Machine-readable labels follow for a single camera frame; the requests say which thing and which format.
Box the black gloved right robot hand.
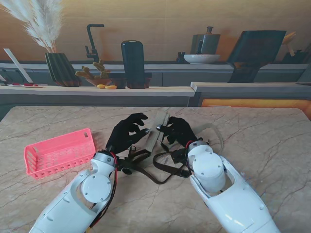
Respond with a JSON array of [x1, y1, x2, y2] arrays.
[[155, 116, 199, 147]]

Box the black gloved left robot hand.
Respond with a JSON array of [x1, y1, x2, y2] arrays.
[[105, 113, 152, 156]]

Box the beige woven belt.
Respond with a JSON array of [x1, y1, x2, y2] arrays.
[[145, 109, 171, 153], [122, 122, 224, 175]]

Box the pink plastic storage basket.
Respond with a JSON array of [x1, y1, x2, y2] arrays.
[[23, 128, 98, 180]]

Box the dark brown woven belt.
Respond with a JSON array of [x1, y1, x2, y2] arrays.
[[121, 145, 191, 185]]

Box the grey kitchen counter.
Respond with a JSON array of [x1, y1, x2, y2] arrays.
[[0, 60, 311, 86]]

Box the wooden bowl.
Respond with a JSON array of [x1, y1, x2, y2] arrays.
[[85, 77, 113, 87]]

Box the light wooden counter shelf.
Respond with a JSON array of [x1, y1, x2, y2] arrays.
[[0, 84, 196, 98]]

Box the green cactus plant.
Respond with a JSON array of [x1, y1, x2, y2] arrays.
[[74, 59, 111, 80]]

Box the white ceramic bowl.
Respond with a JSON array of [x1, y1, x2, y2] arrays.
[[183, 54, 221, 65]]

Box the pale stone counter slab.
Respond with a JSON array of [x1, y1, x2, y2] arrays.
[[190, 82, 311, 93]]

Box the black tall cylinder appliance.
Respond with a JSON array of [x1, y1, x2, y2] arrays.
[[121, 40, 146, 83]]

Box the dark ribbed vase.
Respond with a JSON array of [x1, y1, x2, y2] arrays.
[[44, 52, 82, 87]]

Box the grey lidded pot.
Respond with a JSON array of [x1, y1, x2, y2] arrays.
[[190, 26, 221, 55]]

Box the black kitchen faucet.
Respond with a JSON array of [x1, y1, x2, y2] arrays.
[[85, 23, 105, 63]]

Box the black angled slab stand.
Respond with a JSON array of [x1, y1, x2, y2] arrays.
[[226, 30, 287, 83]]

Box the white plate with red food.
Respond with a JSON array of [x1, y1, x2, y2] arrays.
[[6, 82, 44, 88]]

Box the white leaning board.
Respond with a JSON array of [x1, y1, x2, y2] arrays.
[[3, 48, 34, 83]]

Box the white pampas grass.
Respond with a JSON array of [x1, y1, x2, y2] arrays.
[[0, 0, 65, 53]]

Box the black utensil holder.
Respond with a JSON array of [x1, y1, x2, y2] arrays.
[[283, 49, 311, 64]]

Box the yellow kitchen utensils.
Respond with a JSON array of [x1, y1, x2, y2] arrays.
[[281, 31, 297, 46]]

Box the red black right arm cable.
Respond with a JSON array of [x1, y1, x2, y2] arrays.
[[185, 142, 192, 173]]

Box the red black arm cable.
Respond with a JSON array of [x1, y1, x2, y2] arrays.
[[88, 152, 119, 229], [185, 142, 192, 173]]

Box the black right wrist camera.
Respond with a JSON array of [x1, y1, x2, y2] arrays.
[[170, 149, 188, 165]]

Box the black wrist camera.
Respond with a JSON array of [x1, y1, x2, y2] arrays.
[[117, 157, 131, 173], [170, 149, 188, 165]]

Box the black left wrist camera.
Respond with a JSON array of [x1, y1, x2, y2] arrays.
[[117, 157, 131, 173]]

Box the red black left arm cable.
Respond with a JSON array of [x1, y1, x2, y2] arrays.
[[88, 152, 119, 229]]

